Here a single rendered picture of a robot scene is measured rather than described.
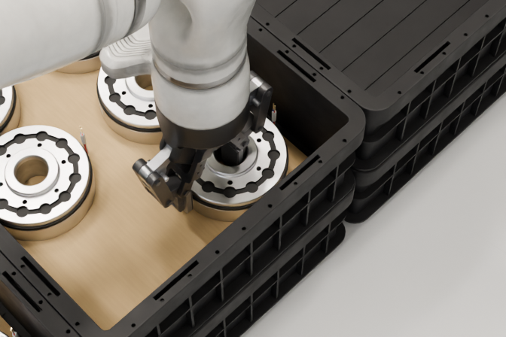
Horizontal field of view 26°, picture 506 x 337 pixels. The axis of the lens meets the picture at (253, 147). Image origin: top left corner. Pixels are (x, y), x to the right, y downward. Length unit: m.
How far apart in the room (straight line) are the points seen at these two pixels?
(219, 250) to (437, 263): 0.33
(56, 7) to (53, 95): 0.48
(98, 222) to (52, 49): 0.42
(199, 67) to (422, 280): 0.43
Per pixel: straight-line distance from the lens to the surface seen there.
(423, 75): 0.95
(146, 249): 0.98
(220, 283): 0.92
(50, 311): 0.86
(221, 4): 0.69
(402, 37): 1.10
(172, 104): 0.82
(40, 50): 0.58
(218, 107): 0.81
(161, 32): 0.76
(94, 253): 0.98
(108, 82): 1.03
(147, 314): 0.84
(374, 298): 1.10
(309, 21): 1.10
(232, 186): 0.96
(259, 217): 0.87
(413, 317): 1.10
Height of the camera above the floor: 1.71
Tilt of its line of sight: 60 degrees down
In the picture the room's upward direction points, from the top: straight up
